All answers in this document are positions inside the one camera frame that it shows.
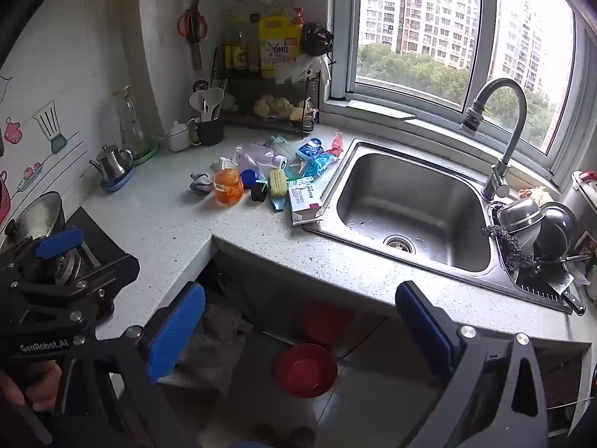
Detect steel cooking pot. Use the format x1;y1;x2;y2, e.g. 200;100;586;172
0;191;66;253

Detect clear plastic bottle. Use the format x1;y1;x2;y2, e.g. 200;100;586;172
234;142;281;179

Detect black scouring pad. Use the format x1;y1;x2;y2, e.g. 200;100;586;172
487;225;539;269

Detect steel teapot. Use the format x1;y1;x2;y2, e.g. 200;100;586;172
88;144;134;186

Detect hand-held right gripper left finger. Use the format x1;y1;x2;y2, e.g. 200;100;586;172
60;281;207;448

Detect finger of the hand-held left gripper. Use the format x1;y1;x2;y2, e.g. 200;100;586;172
0;227;85;286
9;254;141;323

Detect black wire rack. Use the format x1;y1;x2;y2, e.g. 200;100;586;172
212;47;330;139

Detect orange plastic bottle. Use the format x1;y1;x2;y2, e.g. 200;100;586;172
213;168;244;205

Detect window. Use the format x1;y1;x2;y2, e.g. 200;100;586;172
326;0;597;183

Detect white pink medicine box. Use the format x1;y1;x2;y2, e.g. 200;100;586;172
287;178;326;226

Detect black gas stove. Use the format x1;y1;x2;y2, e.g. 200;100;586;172
55;206;141;318

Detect crumpled white plastic bag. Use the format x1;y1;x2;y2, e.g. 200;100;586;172
275;53;328;86

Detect blue crinkled wrapper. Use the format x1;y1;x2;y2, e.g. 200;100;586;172
303;152;339;177

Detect cooking oil bottle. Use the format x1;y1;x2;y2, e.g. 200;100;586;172
221;14;248;72

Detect stainless steel sink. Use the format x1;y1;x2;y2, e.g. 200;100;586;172
303;139;586;315

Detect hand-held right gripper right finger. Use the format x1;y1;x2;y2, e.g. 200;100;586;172
395;281;548;448

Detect black handled cleaver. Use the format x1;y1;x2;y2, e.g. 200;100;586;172
543;268;587;317

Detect steel bowl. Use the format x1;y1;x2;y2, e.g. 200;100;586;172
497;197;545;243
536;202;579;258

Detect tall glass jar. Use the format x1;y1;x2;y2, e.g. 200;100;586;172
113;85;153;158

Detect steel faucet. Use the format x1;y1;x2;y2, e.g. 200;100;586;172
461;78;529;201

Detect red handled scissors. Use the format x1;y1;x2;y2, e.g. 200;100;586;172
176;0;209;46

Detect green plastic tray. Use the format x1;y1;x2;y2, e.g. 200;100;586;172
132;142;160;167

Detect blue saucer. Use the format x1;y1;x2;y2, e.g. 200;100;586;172
100;165;136;193

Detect black plastic bag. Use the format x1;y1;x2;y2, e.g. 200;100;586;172
302;22;335;57

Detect blue white packet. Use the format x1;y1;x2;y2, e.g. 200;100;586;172
297;139;324;160

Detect yellow detergent jug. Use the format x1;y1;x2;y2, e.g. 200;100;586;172
259;16;304;78

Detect dark green mug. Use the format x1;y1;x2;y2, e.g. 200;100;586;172
188;116;226;147

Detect yellow scrub brush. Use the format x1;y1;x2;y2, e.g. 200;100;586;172
267;168;289;214

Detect red plastic bin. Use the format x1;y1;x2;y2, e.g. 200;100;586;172
275;343;339;399

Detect white rice cooker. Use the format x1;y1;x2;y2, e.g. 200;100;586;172
571;170;597;243

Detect person's left hand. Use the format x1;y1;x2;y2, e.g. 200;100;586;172
0;360;63;414

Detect white silicone spatula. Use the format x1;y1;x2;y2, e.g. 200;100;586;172
205;87;226;121

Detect kitchen wall sticker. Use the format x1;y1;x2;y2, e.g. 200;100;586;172
0;75;90;240

